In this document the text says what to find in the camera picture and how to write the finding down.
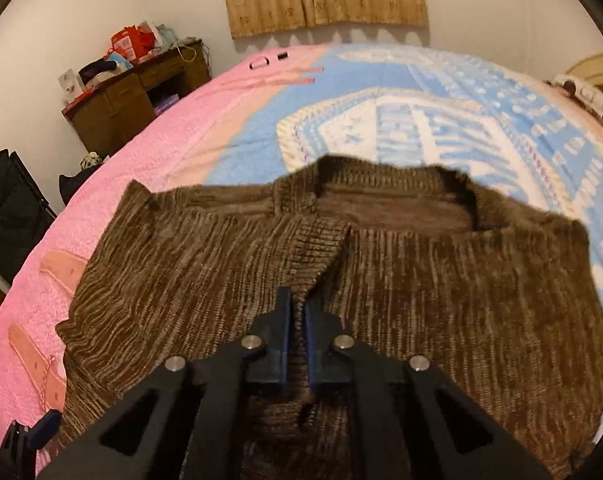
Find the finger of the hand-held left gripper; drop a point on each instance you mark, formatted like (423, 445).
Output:
(46, 430)
(19, 447)

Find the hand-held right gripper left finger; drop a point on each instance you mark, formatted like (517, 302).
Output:
(284, 340)

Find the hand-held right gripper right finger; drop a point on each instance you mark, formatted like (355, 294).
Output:
(311, 345)

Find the brown knitted sweater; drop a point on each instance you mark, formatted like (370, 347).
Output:
(431, 285)

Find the black folded bag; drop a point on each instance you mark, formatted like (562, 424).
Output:
(11, 210)

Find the pink fleece blanket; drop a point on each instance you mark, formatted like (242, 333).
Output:
(156, 135)

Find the dark cloth bundle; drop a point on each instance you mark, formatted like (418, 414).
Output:
(84, 177)

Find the blue patterned blanket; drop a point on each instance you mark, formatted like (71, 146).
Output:
(431, 110)

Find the brown wooden desk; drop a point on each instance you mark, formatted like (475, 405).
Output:
(116, 105)

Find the dark cap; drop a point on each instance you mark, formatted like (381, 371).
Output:
(97, 70)

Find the red gift box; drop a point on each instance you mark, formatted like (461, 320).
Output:
(129, 45)

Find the small white box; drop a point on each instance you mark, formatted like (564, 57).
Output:
(67, 84)

